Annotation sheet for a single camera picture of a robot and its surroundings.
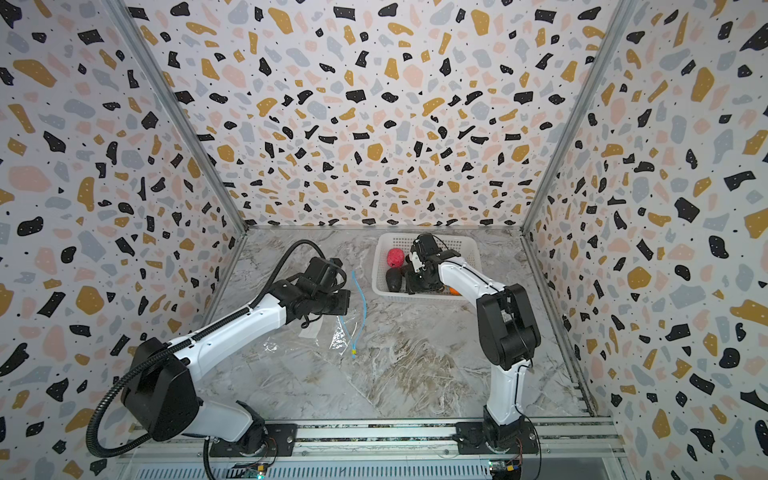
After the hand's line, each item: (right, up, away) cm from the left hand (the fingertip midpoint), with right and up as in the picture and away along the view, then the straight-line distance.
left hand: (349, 297), depth 83 cm
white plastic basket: (+37, +15, +23) cm, 46 cm away
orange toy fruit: (+26, +4, -18) cm, 32 cm away
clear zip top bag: (-9, -13, +11) cm, 19 cm away
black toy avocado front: (+12, +3, +19) cm, 22 cm away
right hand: (+17, +4, +12) cm, 21 cm away
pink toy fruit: (+12, +11, +23) cm, 28 cm away
